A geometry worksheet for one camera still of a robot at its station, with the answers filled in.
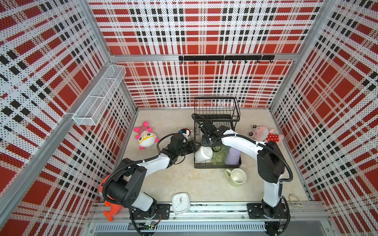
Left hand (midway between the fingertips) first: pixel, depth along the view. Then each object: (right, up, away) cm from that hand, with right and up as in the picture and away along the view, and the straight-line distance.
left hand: (200, 144), depth 88 cm
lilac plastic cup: (+18, -5, -8) cm, 20 cm away
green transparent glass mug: (+10, -7, -6) cm, 14 cm away
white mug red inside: (-6, +7, +9) cm, 13 cm away
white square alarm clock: (-11, -28, -13) cm, 33 cm away
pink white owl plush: (-35, +3, +7) cm, 36 cm away
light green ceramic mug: (+21, -18, -3) cm, 28 cm away
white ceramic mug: (+1, -5, -4) cm, 7 cm away
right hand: (+5, +1, +2) cm, 5 cm away
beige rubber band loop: (+49, -29, -13) cm, 59 cm away
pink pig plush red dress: (+41, +6, +10) cm, 42 cm away
